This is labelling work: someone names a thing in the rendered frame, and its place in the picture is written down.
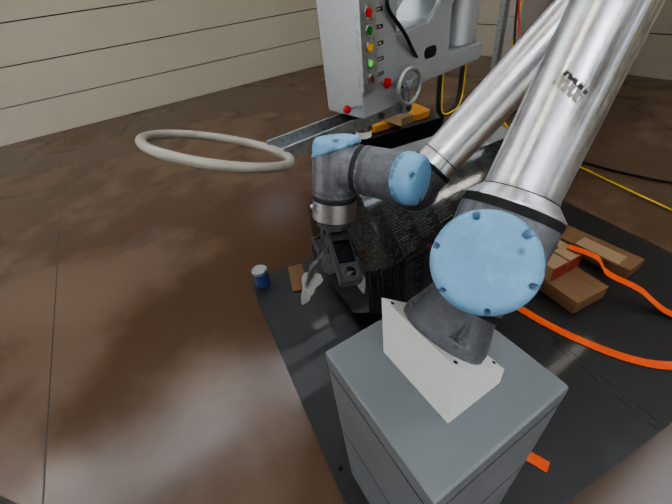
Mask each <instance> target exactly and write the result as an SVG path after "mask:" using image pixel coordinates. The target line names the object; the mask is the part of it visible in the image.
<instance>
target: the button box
mask: <svg viewBox="0 0 672 504"><path fill-rule="evenodd" d="M353 5H354V20H355V36H356V52H357V67H358V83H359V92H361V93H365V92H368V91H370V90H373V89H375V88H378V63H377V31H376V0H353ZM367 6H370V7H371V8H372V16H371V18H370V19H366V17H365V14H364V12H365V8H366V7H367ZM368 24H370V25H372V27H373V33H372V35H371V36H370V37H368V36H367V35H366V33H365V29H366V26H367V25H368ZM368 42H372V43H373V51H372V52H371V53H367V51H366V46H367V43H368ZM369 58H372V59H373V60H374V66H373V68H372V69H368V67H367V61H368V59H369ZM370 74H374V77H375V79H374V82H373V84H369V83H368V76H369V75H370Z"/></svg>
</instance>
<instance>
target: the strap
mask: <svg viewBox="0 0 672 504"><path fill-rule="evenodd" d="M567 249H570V250H573V251H576V252H578V253H581V254H584V255H587V256H589V257H591V258H593V259H595V260H596V261H598V262H599V264H600V266H601V267H602V269H603V271H604V274H605V275H607V276H608V277H610V278H611V279H613V280H615V281H617V282H620V283H622V284H624V285H626V286H628V287H630V288H632V289H634V290H636V291H638V292H639V293H641V294H642V295H644V296H645V297H646V298H647V299H648V300H649V301H650V302H651V303H652V304H653V305H654V306H655V307H656V308H657V309H659V310H660V311H661V312H663V313H664V314H666V315H668V316H670V317H672V311H671V310H669V309H667V308H665V307H664V306H662V305H661V304H660V303H659V302H658V301H656V300H655V299H654V298H653V297H652V296H651V295H650V294H649V293H648V292H647V291H646V290H645V289H643V288H642V287H640V286H639V285H637V284H635V283H633V282H631V281H629V280H627V279H624V278H622V277H620V276H618V275H616V274H614V273H612V272H610V271H609V270H608V269H606V268H605V267H604V265H603V262H602V260H601V257H600V256H599V255H597V254H595V253H593V252H591V251H588V250H585V249H582V248H579V247H577V246H574V245H571V244H570V245H569V246H568V247H567ZM518 311H519V312H521V313H522V314H524V315H526V316H527V317H529V318H531V319H532V320H534V321H536V322H537V323H539V324H541V325H543V326H545V327H546V328H548V329H550V330H552V331H554V332H556V333H558V334H560V335H562V336H564V337H566V338H568V339H571V340H573V341H575V342H577V343H579V344H582V345H584V346H586V347H589V348H591V349H594V350H596V351H598V352H601V353H604V354H606V355H609V356H611V357H614V358H617V359H620V360H623V361H626V362H630V363H633V364H637V365H641V366H645V367H650V368H656V369H663V370H672V361H657V360H650V359H645V358H640V357H636V356H632V355H629V354H625V353H622V352H619V351H616V350H613V349H610V348H608V347H605V346H602V345H600V344H597V343H595V342H592V341H590V340H587V339H585V338H583V337H580V336H578V335H576V334H574V333H571V332H569V331H567V330H565V329H563V328H561V327H559V326H557V325H555V324H553V323H551V322H549V321H547V320H545V319H543V318H542V317H540V316H538V315H536V314H535V313H533V312H531V311H530V310H528V309H526V308H525V307H521V308H520V309H518ZM526 461H527V462H529V463H531V464H532V465H534V466H536V467H538V468H539V469H541V470H543V471H544V472H546V473H547V471H548V468H549V464H550V462H549V461H547V460H545V459H543V458H542V457H540V456H538V455H536V454H535V453H533V452H531V453H530V454H529V456H528V458H527V459H526Z"/></svg>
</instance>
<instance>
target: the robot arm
mask: <svg viewBox="0 0 672 504"><path fill-rule="evenodd" d="M665 1H666V0H554V1H553V2H552V3H551V4H550V5H549V6H548V8H547V9H546V10H545V11H544V12H543V13H542V14H541V15H540V17H539V18H538V19H537V20H536V21H535V22H534V23H533V24H532V26H531V27H530V28H529V29H528V30H527V31H526V32H525V33H524V34H523V36H522V37H521V38H520V39H519V40H518V41H517V42H516V43H515V45H514V46H513V47H512V48H511V49H510V50H509V51H508V52H507V53H506V55H505V56H504V57H503V58H502V59H501V60H500V61H499V62H498V64H497V65H496V66H495V67H494V68H493V69H492V70H491V71H490V73H489V74H488V75H487V76H486V77H485V78H484V79H483V80H482V81H481V83H480V84H479V85H478V86H477V87H476V88H475V89H474V90H473V92H472V93H471V94H470V95H469V96H468V97H467V98H466V99H465V101H464V102H463V103H462V104H461V105H460V106H459V107H458V108H457V109H456V111H455V112H454V113H453V114H452V115H451V116H450V117H449V118H448V120H447V121H446V122H445V123H444V124H443V125H442V126H441V127H440V128H439V130H438V131H437V132H436V133H435V134H434V135H433V136H432V137H431V139H430V140H429V141H428V142H427V143H426V144H425V145H424V146H423V148H422V149H420V150H418V151H417V152H415V151H402V150H396V149H389V148H383V147H376V146H369V145H363V144H360V142H361V139H360V136H358V135H356V134H347V133H340V134H328V135H323V136H319V137H317V138H316V139H314V141H313V144H312V155H311V158H312V201H313V204H310V208H311V209H312V212H313V219H314V220H316V221H317V226H318V227H319V228H320V229H321V232H320V233H321V234H320V233H319V235H318V236H315V237H311V238H312V258H313V260H314V262H312V263H311V265H310V266H309V269H308V272H305V273H304V274H303V276H302V287H303V289H302V293H301V303H302V305H305V304H306V303H308V302H309V301H310V297H311V296H312V295H313V294H314V291H315V289H316V287H317V286H319V285H320V284H321V283H322V281H323V278H322V276H321V272H322V270H323V271H324V272H325V273H328V274H329V275H331V274H332V273H334V272H336V275H337V279H338V282H339V286H340V287H347V286H353V285H357V286H358V288H359V290H360V291H361V292H362V293H363V294H364V293H365V288H366V282H365V274H364V268H363V264H362V262H361V261H360V260H359V258H358V257H357V256H356V254H355V251H354V248H353V245H352V242H351V238H350V235H349V233H348V232H346V233H343V231H344V230H347V229H348V228H349V227H350V225H351V222H353V221H354V220H355V218H356V205H357V194H360V195H364V196H368V197H373V198H377V199H381V200H385V201H387V202H389V203H392V204H394V205H397V206H399V207H400V208H402V209H403V210H406V211H409V212H420V211H424V210H426V209H428V208H429V207H431V206H432V205H433V204H434V202H435V201H436V199H437V197H438V194H439V191H440V190H441V189H442V188H443V187H444V186H445V185H446V184H447V183H448V182H449V181H450V180H451V177H452V176H453V175H454V174H455V173H456V172H457V171H458V170H459V169H460V168H461V167H462V166H463V164H464V163H465V162H466V161H467V160H468V159H469V158H470V157H471V156H472V155H473V154H474V153H475V152H476V151H477V150H478V149H479V148H480V147H481V146H482V145H483V144H484V143H485V141H486V140H487V139H488V138H489V137H490V136H491V135H492V134H493V133H494V132H495V131H496V130H497V129H498V128H499V127H500V126H501V125H502V124H503V123H504V122H505V121H506V120H507V118H508V117H509V116H510V115H511V114H512V113H513V112H514V111H515V110H516V109H517V108H518V107H519V109H518V111H517V113H516V115H515V117H514V119H513V121H512V123H511V126H510V128H509V130H508V132H507V134H506V136H505V138H504V140H503V143H502V145H501V147H500V149H499V151H498V153H497V155H496V157H495V160H494V162H493V164H492V166H491V168H490V170H489V172H488V174H487V177H486V179H485V180H484V181H483V182H482V183H480V184H477V185H475V186H472V187H470V188H468V189H466V191H465V193H464V196H463V198H462V199H461V202H460V204H459V206H458V208H457V210H456V213H455V215H454V217H453V219H452V220H451V221H450V222H448V223H447V224H446V225H445V226H444V227H443V228H442V230H441V231H440V232H439V234H438V235H437V237H436V238H435V240H434V243H433V245H432V248H431V252H430V261H429V264H430V272H431V276H432V279H433V282H432V283H431V284H430V285H429V286H428V287H427V288H425V289H424V290H422V291H421V292H420V293H418V294H417V295H415V296H414V297H413V298H411V299H410V300H409V301H408V302H407V304H406V305H405V307H404V309H403V311H404V314H405V316H406V317H407V319H408V320H409V321H410V322H411V324H412V325H413V326H414V327H415V328H416V329H417V330H418V331H419V332H420V333H422V334H423V335H424V336H425V337H426V338H428V339H429V340H430V341H431V342H433V343H434V344H435V345H437V346H438V347H440V348H441V349H443V350H444V351H446V352H447V353H449V354H451V355H452V356H454V357H456V358H458V359H460V360H462V361H464V362H467V363H470V364H473V365H480V364H482V362H483V361H484V360H485V358H486V357H487V355H488V352H489V348H490V344H491V340H492V336H493V332H494V329H495V327H496V325H497V324H498V322H499V321H500V320H501V318H502V317H503V316H504V315H505V314H508V313H511V312H513V311H516V310H518V309H520V308H521V307H523V306H524V305H526V304H527V303H528V302H529V301H530V300H531V299H532V298H533V297H534V296H535V295H536V293H537V292H538V290H539V289H540V287H541V285H542V283H543V280H544V276H545V271H546V265H547V264H548V262H549V260H550V258H551V256H552V254H553V252H554V250H555V248H556V246H557V245H558V243H559V241H560V239H561V237H562V235H563V233H564V231H565V229H566V227H567V225H568V224H567V222H566V220H565V217H564V215H563V213H562V211H561V209H560V208H561V203H562V201H563V199H564V197H565V195H566V193H567V191H568V189H569V187H570V185H571V184H572V182H573V180H574V178H575V176H576V174H577V172H578V170H579V168H580V166H581V164H582V162H583V160H584V158H585V156H586V154H587V153H588V151H589V149H590V147H591V145H592V143H593V141H594V139H595V137H596V135H597V133H598V131H599V129H600V127H601V125H602V123H603V122H604V120H605V118H606V116H607V114H608V112H609V110H610V108H611V106H612V104H613V102H614V100H615V98H616V96H617V94H618V92H619V90H620V89H621V87H622V85H623V83H624V81H625V79H626V77H627V75H628V73H629V71H630V69H631V67H632V65H633V63H634V61H635V59H636V58H637V56H638V54H639V52H640V50H641V48H642V46H643V44H644V42H645V40H646V38H647V36H648V34H649V32H650V30H651V28H652V27H653V25H654V23H655V21H656V19H657V17H658V15H659V13H660V11H661V9H662V7H663V5H664V3H665ZM317 238H318V239H317ZM313 246H314V253H313Z"/></svg>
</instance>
